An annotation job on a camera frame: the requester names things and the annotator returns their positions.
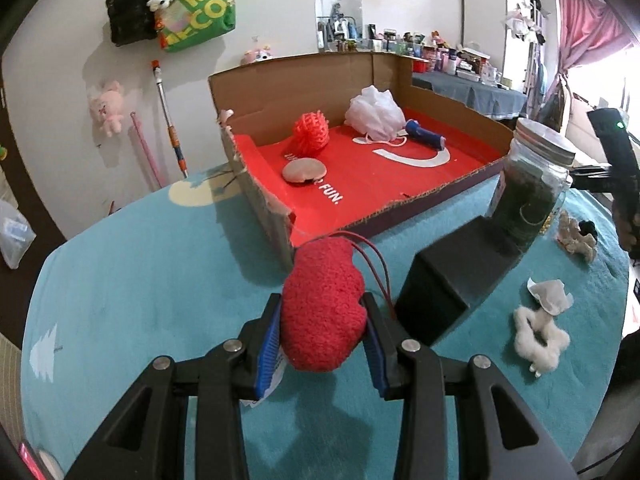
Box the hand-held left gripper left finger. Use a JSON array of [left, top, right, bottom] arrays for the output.
[[65, 292, 283, 480]]

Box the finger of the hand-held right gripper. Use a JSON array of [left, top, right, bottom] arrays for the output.
[[570, 164, 613, 192]]

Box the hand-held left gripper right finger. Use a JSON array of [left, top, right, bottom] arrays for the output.
[[361, 291, 578, 480]]

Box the cream crochet scrunchie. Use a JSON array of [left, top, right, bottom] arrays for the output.
[[557, 210, 598, 263]]

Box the red fuzzy sponge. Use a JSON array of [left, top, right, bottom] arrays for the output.
[[240, 231, 398, 408]]

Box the white fluffy cotton piece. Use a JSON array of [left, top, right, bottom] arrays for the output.
[[513, 305, 571, 378]]

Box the blue handled brush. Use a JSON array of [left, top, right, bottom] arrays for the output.
[[404, 119, 446, 151]]

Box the cardboard box with red lining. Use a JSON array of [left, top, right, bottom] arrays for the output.
[[207, 51, 518, 271]]

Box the beige round powder puff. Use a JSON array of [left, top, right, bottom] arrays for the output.
[[282, 157, 327, 184]]

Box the white mesh bath pouf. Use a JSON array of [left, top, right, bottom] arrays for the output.
[[344, 85, 408, 143]]

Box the orange mesh bath pouf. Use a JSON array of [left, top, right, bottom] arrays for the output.
[[292, 112, 330, 155]]

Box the glass jar of dark leaves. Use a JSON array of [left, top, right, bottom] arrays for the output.
[[487, 117, 578, 253]]

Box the floral printed tin box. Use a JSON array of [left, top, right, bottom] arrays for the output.
[[394, 215, 526, 346]]

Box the table with blue cloth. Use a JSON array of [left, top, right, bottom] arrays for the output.
[[411, 70, 528, 121]]

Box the pink curtain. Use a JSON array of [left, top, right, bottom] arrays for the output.
[[542, 0, 636, 131]]

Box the row of cosmetic bottles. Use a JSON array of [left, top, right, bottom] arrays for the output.
[[367, 22, 516, 91]]

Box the white wardrobe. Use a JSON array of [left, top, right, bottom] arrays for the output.
[[460, 0, 541, 93]]

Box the pink plastic stick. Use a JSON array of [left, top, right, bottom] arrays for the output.
[[130, 111, 166, 192]]

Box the clear plastic bag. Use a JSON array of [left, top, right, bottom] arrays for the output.
[[0, 200, 37, 270]]

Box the green tote bag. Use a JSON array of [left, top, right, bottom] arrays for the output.
[[159, 0, 236, 53]]

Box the black bag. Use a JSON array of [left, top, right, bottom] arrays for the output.
[[106, 0, 160, 47]]

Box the mop handle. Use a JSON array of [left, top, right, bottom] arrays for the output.
[[151, 60, 190, 178]]

